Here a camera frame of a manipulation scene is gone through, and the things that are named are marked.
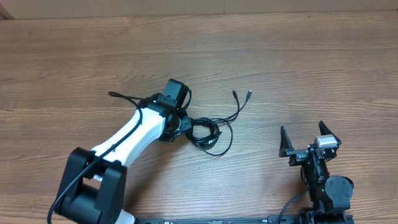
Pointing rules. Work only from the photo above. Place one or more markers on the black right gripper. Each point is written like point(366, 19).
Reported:
point(300, 154)

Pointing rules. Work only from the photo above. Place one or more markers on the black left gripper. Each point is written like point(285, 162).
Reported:
point(186, 126)

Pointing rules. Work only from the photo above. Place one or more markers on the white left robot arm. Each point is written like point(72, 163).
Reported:
point(93, 182)

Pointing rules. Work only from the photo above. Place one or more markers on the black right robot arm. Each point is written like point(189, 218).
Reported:
point(330, 195)

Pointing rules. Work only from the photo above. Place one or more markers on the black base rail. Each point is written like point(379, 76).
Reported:
point(271, 219)

